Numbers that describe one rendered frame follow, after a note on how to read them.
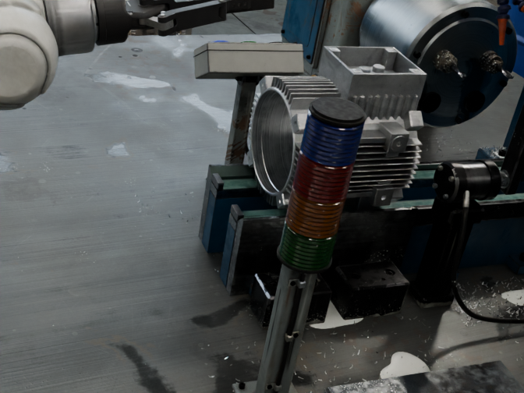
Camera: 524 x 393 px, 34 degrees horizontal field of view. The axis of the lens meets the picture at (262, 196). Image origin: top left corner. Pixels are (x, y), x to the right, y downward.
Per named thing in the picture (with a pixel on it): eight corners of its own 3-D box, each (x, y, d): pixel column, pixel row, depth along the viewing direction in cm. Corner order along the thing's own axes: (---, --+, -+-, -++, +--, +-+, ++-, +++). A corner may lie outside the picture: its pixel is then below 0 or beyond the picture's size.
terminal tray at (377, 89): (381, 89, 132) (393, 46, 129) (416, 120, 124) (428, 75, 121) (313, 90, 128) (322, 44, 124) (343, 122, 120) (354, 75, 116)
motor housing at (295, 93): (349, 161, 143) (375, 56, 134) (404, 223, 129) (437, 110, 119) (239, 166, 136) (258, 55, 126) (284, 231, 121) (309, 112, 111)
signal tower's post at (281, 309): (287, 377, 113) (355, 91, 92) (311, 422, 106) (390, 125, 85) (231, 386, 110) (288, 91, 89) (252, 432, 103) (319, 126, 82)
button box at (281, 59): (287, 79, 148) (285, 49, 148) (305, 73, 141) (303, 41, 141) (194, 79, 141) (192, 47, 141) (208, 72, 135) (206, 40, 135)
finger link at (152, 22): (123, 5, 104) (132, 20, 99) (164, 1, 105) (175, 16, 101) (124, 23, 105) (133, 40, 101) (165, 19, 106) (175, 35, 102)
